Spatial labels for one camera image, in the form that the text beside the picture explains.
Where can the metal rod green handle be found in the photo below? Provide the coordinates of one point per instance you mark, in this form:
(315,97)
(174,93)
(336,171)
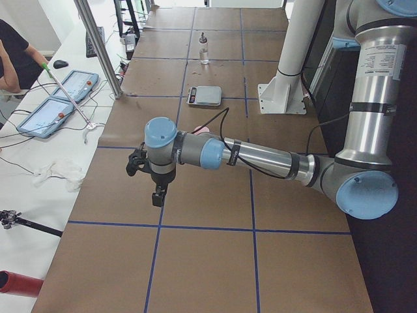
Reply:
(90,125)

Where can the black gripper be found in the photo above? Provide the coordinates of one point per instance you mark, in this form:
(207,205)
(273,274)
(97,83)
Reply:
(161,179)

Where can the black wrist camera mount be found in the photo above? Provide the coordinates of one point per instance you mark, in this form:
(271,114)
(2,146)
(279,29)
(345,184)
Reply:
(138,161)

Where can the person in black shirt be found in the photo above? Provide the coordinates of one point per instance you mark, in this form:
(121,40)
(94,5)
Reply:
(21,63)

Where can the lower blue teach pendant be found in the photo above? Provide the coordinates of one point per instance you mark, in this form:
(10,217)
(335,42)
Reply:
(46,118)

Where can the blue teach pendant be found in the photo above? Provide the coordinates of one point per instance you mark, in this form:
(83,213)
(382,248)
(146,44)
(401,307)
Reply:
(79,84)
(46,118)

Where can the black computer mouse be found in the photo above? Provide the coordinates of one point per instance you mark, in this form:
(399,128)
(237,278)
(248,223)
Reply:
(60,64)

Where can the clear glass sauce bottle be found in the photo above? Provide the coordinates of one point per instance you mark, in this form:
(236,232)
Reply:
(203,49)

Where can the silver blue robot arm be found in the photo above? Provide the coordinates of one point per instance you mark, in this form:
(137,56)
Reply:
(358,178)

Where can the aluminium frame post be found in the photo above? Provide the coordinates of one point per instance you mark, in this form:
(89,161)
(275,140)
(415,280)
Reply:
(103,57)

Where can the silver digital kitchen scale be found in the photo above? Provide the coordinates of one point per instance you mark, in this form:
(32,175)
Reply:
(204,96)

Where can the small black power box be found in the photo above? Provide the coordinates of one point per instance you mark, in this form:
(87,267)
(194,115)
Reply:
(129,44)

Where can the red cylinder tube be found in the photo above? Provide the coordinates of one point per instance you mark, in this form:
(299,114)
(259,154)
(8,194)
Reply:
(17,284)

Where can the crumpled white cloth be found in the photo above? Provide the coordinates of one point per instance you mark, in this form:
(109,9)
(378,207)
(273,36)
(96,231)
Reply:
(65,169)

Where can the upper blue teach pendant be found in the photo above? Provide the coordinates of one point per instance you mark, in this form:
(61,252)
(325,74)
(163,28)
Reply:
(79,84)

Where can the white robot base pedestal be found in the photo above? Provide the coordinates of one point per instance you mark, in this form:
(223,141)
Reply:
(284,94)

